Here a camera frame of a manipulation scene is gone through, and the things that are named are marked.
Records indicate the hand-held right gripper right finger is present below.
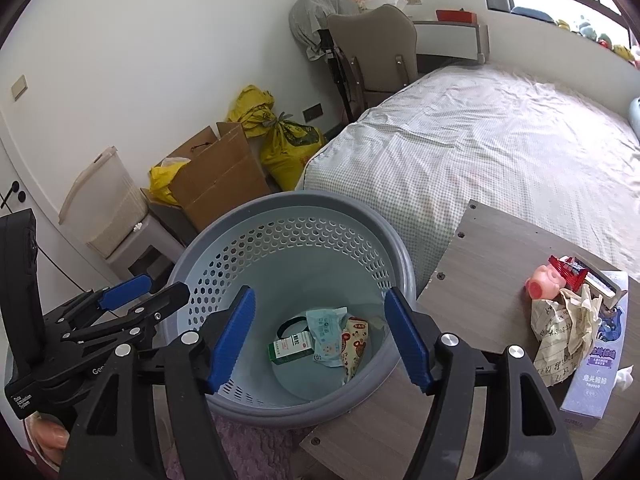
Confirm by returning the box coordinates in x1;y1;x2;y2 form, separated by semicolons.
384;286;583;480

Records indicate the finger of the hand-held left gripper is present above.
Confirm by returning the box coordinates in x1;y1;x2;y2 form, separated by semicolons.
42;274;152;332
61;281;191;347

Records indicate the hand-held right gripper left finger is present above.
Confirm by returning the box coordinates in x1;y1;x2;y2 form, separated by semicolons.
59;285;257;480

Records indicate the black elastic band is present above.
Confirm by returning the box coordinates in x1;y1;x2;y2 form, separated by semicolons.
276;317;311;348

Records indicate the red white snack wrapper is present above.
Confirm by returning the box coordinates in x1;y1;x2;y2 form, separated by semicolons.
340;317;372;386

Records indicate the small green white carton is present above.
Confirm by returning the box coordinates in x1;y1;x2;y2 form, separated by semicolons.
267;332;316;365

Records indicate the light blue wet wipes packet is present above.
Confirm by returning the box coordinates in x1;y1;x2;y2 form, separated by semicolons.
305;307;348;368

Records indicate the grey-blue perforated plastic basket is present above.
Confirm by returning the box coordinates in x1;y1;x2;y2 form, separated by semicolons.
165;190;417;429

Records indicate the pink rubber pig toy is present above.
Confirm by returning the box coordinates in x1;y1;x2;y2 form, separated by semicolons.
525;264;568;301

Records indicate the printed paper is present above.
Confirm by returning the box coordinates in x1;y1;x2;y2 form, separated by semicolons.
530;285;603;387

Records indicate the small red wrapper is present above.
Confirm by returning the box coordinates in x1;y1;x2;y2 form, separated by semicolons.
547;255;592;291

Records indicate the long purple cardboard box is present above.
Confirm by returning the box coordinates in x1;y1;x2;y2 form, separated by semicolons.
559;269;630;431

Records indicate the white tissue wad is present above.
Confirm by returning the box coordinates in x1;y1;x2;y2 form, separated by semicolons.
611;366;636;391

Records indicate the person's left hand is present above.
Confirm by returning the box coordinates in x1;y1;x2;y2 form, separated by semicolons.
22;412;70;471

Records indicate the grey plastic stool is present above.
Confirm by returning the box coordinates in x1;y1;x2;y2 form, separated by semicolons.
105;212;188;281

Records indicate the translucent plastic storage bin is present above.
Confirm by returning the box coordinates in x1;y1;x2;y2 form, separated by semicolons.
59;146;151;260

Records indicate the yellow plastic bag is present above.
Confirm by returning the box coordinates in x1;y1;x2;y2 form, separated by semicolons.
149;157;193;206

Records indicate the open brown cardboard box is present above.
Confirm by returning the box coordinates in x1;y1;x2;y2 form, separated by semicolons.
140;122;273;233

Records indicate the printed yellow woven sack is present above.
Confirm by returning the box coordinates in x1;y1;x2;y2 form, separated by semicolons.
260;112;326;192

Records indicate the plain yellow woven sack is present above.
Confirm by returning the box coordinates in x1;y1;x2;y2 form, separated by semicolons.
227;85;276;138

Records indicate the bed with checked sheet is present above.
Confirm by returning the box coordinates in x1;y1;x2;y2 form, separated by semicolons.
295;62;640;286

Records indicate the white grey desk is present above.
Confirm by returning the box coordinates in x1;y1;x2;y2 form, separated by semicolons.
412;20;491;73

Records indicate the grey-brown padded chair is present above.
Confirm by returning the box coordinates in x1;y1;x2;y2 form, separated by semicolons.
326;4;418;121

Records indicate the grey checked cloth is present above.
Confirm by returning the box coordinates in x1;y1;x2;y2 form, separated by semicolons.
289;0;358;61

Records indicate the flat red box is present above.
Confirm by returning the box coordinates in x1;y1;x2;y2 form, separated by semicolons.
435;8;477;24

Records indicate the blue cushion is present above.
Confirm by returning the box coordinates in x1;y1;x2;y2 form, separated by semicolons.
510;6;556;23

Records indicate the row of small plush toys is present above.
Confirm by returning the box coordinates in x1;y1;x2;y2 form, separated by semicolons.
555;15;640;68

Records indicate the black door handle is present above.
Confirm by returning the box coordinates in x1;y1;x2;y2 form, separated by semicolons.
0;182;26;211

